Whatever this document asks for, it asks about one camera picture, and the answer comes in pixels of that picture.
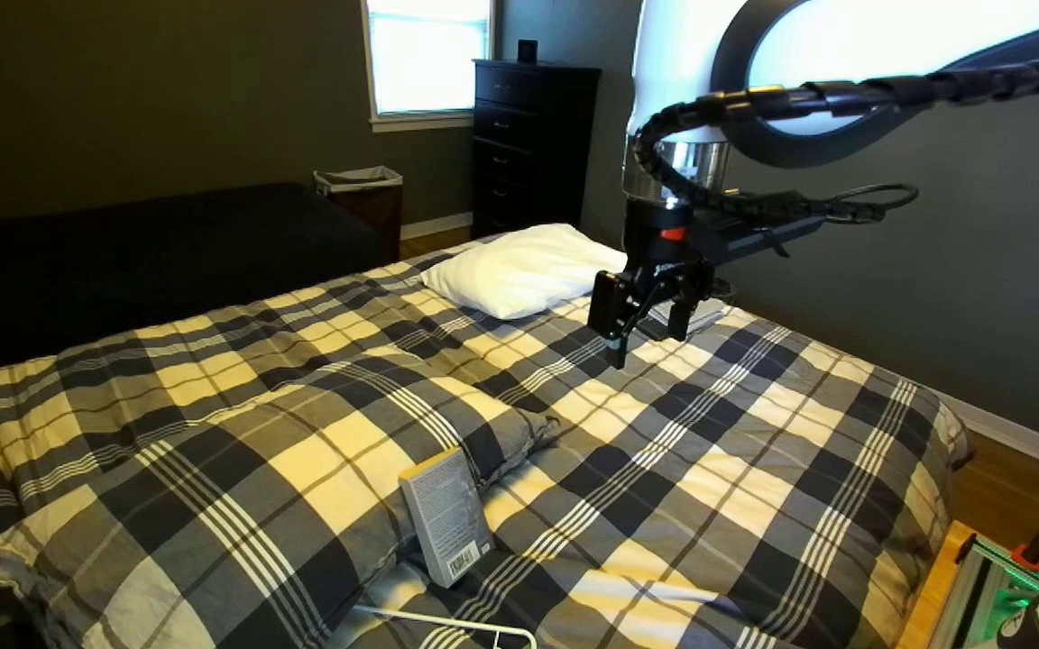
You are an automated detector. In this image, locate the bright window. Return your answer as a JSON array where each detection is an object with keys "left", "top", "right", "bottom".
[{"left": 356, "top": 0, "right": 502, "bottom": 135}]

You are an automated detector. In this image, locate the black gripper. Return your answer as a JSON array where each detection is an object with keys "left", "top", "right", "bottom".
[{"left": 583, "top": 258, "right": 718, "bottom": 372}]

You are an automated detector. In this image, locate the grey paperback book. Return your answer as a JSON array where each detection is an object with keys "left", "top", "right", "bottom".
[{"left": 393, "top": 443, "right": 497, "bottom": 592}]

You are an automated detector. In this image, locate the white pillow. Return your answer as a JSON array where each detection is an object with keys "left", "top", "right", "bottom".
[{"left": 417, "top": 220, "right": 633, "bottom": 326}]

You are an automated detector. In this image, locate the thin black cable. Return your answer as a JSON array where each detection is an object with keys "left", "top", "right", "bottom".
[{"left": 723, "top": 182, "right": 923, "bottom": 232}]

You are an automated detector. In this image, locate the black dresser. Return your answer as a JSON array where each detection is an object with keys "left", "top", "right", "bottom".
[{"left": 468, "top": 59, "right": 607, "bottom": 244}]

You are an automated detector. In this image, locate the black corrugated cable conduit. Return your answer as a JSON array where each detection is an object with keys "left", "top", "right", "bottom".
[{"left": 628, "top": 39, "right": 1039, "bottom": 232}]

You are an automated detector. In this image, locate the dark wooden nightstand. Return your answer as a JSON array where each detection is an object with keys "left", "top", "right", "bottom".
[{"left": 321, "top": 186, "right": 408, "bottom": 264}]

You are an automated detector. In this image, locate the checkered bed comforter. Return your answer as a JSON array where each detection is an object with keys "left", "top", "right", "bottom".
[{"left": 0, "top": 244, "right": 813, "bottom": 649}]

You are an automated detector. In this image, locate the grey tray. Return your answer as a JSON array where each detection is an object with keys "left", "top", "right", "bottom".
[{"left": 309, "top": 163, "right": 408, "bottom": 198}]

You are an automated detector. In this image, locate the light wooden board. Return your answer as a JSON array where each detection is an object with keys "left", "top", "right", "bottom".
[{"left": 894, "top": 515, "right": 980, "bottom": 649}]

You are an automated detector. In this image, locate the green plastic object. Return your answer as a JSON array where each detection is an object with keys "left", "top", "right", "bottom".
[{"left": 943, "top": 533, "right": 1039, "bottom": 649}]

